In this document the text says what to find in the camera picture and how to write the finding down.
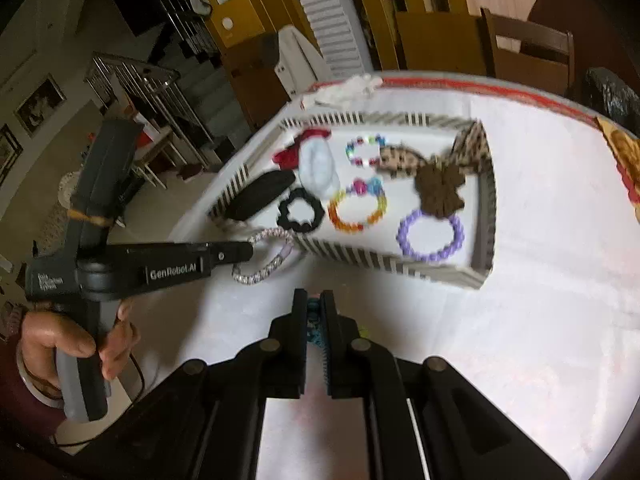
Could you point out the white radiator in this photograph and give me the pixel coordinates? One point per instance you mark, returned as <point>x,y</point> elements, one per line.
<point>330,15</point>

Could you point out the person's left forearm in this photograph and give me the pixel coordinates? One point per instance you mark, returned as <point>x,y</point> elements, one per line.
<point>15,400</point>

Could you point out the white glove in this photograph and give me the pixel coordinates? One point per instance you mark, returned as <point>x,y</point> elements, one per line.
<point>345,89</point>

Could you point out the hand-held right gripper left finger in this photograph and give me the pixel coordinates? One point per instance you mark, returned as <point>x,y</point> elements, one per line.
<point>300,350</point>

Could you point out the round wooden table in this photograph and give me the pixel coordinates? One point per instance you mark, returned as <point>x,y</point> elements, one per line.
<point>590,15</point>

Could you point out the wooden chair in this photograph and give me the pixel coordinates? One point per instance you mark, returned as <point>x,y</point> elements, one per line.
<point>530,55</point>

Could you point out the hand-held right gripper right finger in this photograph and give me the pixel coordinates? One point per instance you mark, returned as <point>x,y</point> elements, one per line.
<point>330,350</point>

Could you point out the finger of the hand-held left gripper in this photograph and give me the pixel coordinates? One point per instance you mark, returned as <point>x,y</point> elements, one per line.
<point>230,255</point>

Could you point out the red satin bow hair clip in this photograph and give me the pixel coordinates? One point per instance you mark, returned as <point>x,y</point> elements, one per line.
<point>287,157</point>

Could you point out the grey white striped tray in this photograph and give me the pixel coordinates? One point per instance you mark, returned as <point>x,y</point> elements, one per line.
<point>350,255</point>

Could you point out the white tablecloth red border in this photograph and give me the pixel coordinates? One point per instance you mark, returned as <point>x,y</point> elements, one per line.
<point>550,310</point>

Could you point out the framed wall picture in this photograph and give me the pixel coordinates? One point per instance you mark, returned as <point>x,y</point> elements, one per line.
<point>40,106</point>
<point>7,152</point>

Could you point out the orange red patterned cloth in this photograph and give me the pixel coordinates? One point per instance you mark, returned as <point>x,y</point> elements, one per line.
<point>622,160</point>

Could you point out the metal stair railing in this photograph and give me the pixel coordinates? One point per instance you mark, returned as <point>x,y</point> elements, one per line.
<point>145,85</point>

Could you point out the black plastic bag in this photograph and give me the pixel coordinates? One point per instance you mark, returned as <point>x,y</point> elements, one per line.
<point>615,92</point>

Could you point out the brown scrunchie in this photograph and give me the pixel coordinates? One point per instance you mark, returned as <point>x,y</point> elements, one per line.
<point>440,187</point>

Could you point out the leopard print bow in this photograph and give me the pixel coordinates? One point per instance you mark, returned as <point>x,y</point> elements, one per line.
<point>395,160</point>

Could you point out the black scrunchie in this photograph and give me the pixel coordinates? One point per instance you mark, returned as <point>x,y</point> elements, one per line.
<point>285,215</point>

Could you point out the light blue fluffy scrunchie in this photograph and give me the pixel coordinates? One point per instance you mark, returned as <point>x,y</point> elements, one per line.
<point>320,165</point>

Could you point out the person's left hand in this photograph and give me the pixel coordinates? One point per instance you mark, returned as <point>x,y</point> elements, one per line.
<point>55,332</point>

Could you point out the wrist bangle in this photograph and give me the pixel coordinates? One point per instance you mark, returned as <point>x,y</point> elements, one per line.
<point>30,385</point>

